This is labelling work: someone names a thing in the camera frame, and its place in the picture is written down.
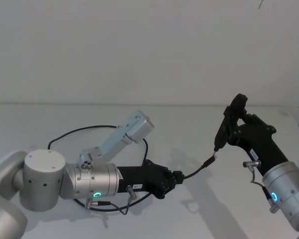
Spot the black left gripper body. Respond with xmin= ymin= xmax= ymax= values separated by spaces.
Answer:
xmin=117 ymin=159 xmax=174 ymax=200

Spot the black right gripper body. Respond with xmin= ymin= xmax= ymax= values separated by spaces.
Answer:
xmin=228 ymin=114 xmax=289 ymax=176

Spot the thin black cable with plug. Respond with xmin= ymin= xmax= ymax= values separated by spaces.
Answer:
xmin=47 ymin=125 xmax=218 ymax=215

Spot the white table cloth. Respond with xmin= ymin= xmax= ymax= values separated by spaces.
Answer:
xmin=0 ymin=102 xmax=299 ymax=239

